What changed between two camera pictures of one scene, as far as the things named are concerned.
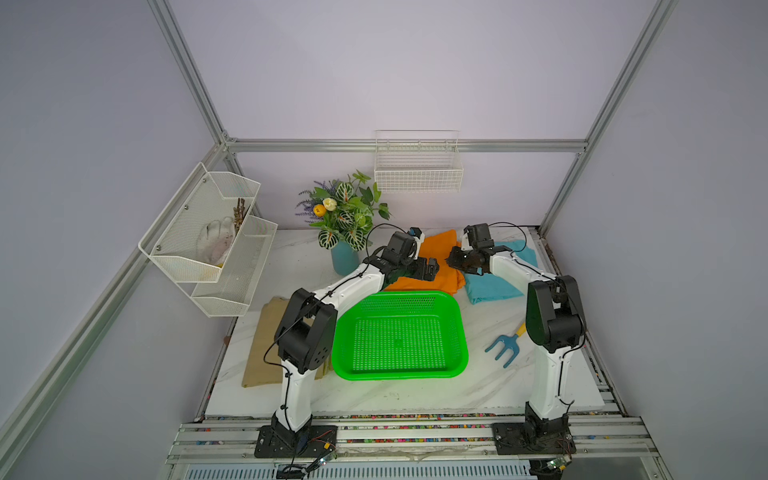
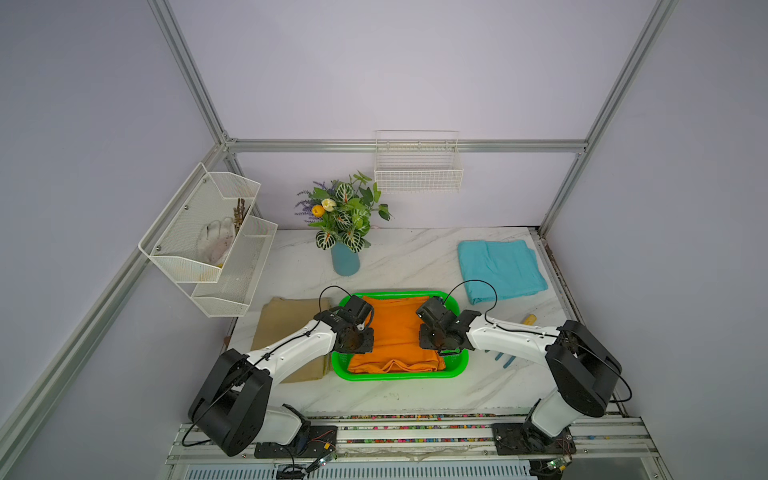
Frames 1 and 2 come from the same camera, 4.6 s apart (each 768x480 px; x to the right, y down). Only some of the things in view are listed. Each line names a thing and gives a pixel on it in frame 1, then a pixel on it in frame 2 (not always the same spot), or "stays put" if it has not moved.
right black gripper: x=454 y=263 -> x=424 y=337
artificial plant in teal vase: x=343 y=211 stays put
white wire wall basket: x=417 y=160 stays put
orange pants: x=450 y=279 -> x=396 y=339
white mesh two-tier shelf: x=208 y=242 stays put
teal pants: x=485 y=287 stays put
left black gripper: x=430 y=269 -> x=365 y=345
